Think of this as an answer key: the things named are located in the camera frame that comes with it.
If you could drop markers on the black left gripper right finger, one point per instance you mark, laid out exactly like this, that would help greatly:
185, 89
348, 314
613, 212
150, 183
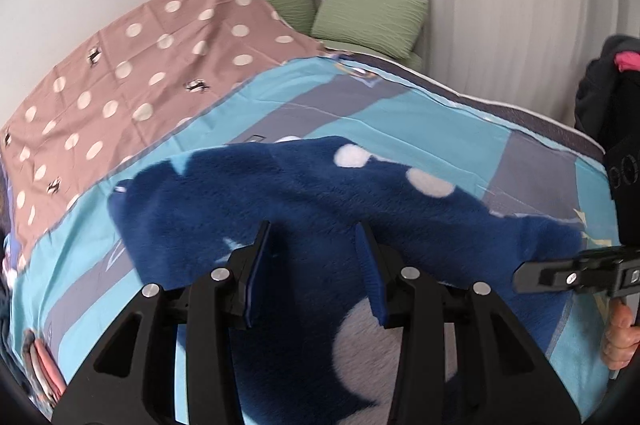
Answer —
464, 357

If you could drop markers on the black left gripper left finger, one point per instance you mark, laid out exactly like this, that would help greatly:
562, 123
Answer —
129, 375

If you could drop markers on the blue fleece garment white patches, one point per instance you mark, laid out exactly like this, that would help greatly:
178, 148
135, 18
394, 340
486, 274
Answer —
316, 355

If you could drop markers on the stack of folded clothes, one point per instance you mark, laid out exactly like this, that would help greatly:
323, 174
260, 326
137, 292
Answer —
41, 369

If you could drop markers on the person's right hand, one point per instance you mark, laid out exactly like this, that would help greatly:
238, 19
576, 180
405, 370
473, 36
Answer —
621, 337

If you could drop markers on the pink polka dot sheet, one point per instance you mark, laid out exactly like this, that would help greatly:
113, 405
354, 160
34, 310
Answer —
126, 87

